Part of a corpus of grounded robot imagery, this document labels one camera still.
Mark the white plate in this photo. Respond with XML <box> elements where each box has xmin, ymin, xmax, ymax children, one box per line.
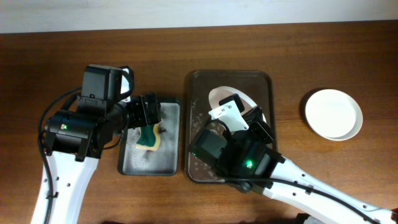
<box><xmin>208</xmin><ymin>86</ymin><xmax>259</xmax><ymax>131</ymax></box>
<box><xmin>305</xmin><ymin>89</ymin><xmax>357</xmax><ymax>137</ymax></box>

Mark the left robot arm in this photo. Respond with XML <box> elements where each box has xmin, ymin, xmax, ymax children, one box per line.
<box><xmin>31</xmin><ymin>64</ymin><xmax>161</xmax><ymax>223</ymax></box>

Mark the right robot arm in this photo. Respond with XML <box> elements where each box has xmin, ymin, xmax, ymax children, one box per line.
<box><xmin>188</xmin><ymin>93</ymin><xmax>397</xmax><ymax>223</ymax></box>

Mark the large brown plastic tray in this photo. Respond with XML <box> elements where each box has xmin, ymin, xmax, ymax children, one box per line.
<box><xmin>185</xmin><ymin>70</ymin><xmax>277</xmax><ymax>184</ymax></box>

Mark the small grey metal tray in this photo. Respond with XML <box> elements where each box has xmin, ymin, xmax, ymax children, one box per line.
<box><xmin>118</xmin><ymin>97</ymin><xmax>181</xmax><ymax>176</ymax></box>

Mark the green and yellow sponge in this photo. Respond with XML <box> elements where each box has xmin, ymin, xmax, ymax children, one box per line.
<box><xmin>136</xmin><ymin>124</ymin><xmax>160</xmax><ymax>151</ymax></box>

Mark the pale grey plate front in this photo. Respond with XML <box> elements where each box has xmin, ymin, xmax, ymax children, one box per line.
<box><xmin>322</xmin><ymin>103</ymin><xmax>363</xmax><ymax>141</ymax></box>

